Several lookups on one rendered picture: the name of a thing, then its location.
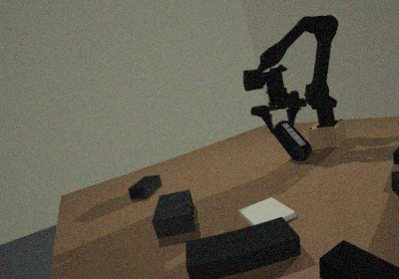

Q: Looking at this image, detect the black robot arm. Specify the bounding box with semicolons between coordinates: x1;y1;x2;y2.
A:
243;15;338;128

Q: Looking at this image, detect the dark grey controller unit with white label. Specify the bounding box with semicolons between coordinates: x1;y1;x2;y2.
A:
273;121;312;161

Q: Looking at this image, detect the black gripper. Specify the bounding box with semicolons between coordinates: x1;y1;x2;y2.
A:
251;85;307;134

